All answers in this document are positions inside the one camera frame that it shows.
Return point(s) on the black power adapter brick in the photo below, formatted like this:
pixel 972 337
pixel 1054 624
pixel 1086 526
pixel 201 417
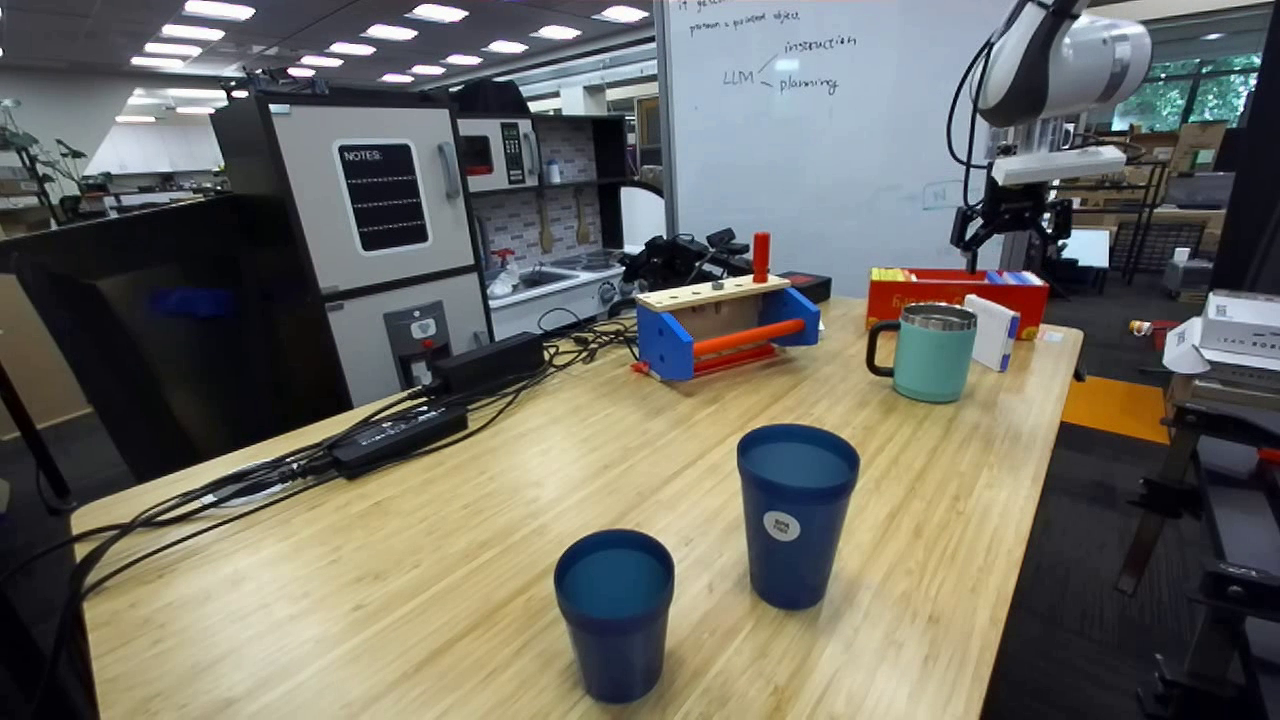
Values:
pixel 487 360

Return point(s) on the plain blue plastic cup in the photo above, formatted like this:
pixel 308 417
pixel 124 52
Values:
pixel 612 624

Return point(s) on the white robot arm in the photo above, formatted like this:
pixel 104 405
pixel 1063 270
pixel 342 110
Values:
pixel 1081 60

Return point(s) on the wooden toy bench blue ends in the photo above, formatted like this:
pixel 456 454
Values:
pixel 666 345

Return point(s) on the red book box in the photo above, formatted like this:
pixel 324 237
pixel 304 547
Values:
pixel 923 285

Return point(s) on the blue plastic cup with sticker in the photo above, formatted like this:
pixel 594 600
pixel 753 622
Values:
pixel 797 528

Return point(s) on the whiteboard panel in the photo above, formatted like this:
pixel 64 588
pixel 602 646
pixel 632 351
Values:
pixel 825 163

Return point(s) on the red toy peg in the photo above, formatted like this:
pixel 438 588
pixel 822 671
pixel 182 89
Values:
pixel 761 261

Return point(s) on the black box red top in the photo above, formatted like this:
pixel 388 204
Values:
pixel 807 285

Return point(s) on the black tripod leg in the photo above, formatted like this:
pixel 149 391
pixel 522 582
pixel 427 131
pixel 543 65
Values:
pixel 34 612

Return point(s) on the tiled toy kitchen back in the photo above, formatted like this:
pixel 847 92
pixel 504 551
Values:
pixel 547 184

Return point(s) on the large black panel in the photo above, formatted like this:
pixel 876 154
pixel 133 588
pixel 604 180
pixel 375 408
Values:
pixel 175 345

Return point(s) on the orange floor mat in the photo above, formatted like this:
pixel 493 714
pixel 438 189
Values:
pixel 1122 408

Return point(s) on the white box device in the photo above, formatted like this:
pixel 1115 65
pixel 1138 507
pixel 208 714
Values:
pixel 1241 330

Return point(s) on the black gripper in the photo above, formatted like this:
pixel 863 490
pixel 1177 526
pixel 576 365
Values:
pixel 1020 204

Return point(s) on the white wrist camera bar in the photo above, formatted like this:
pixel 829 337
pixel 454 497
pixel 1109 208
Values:
pixel 1063 165

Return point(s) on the teal steel mug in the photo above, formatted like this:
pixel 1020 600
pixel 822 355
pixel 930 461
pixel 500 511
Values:
pixel 935 360

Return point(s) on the white grey cabinet machine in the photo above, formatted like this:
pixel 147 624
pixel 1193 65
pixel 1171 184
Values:
pixel 387 200

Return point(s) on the black equipment pile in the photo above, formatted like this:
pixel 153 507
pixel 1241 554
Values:
pixel 686 256

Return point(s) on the black metal stand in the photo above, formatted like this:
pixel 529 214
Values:
pixel 1241 533

